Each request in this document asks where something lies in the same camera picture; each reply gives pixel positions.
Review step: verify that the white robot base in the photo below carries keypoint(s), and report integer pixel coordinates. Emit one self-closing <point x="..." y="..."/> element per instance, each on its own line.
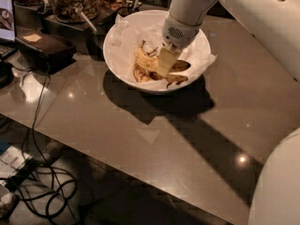
<point x="276" y="200"/>

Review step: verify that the small black cup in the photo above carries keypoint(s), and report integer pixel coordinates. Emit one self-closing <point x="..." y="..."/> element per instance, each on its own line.
<point x="131" y="6"/>

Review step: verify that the power adapter box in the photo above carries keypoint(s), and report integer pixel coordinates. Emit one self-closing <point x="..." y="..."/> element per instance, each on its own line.
<point x="15" y="167"/>

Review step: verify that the white serving spoon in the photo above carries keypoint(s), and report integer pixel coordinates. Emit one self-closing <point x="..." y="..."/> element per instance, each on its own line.
<point x="89" y="23"/>

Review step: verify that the white ceramic bowl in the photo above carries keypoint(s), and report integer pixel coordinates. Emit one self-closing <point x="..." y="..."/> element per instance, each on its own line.
<point x="125" y="69"/>

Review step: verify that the spotted yellow banana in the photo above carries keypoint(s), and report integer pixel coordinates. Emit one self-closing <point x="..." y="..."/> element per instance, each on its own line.
<point x="149" y="60"/>

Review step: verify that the white paper liner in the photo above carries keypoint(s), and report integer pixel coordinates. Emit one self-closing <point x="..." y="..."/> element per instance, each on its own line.
<point x="125" y="35"/>

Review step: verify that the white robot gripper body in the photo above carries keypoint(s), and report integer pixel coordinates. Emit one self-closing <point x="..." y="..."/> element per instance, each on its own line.
<point x="179" y="34"/>

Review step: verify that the black pouch case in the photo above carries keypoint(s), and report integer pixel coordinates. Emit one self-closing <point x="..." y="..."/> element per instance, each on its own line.
<point x="44" y="52"/>

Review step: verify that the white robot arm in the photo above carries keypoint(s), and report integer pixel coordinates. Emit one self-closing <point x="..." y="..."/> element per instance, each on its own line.
<point x="275" y="23"/>

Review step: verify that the laptop with lit screen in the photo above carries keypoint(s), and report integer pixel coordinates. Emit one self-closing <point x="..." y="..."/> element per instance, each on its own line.
<point x="8" y="31"/>

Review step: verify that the black display tray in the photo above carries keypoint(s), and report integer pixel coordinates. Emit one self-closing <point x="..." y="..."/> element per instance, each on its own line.
<point x="80" y="34"/>

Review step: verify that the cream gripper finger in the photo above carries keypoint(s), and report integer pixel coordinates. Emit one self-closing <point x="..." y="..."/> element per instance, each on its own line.
<point x="167" y="57"/>

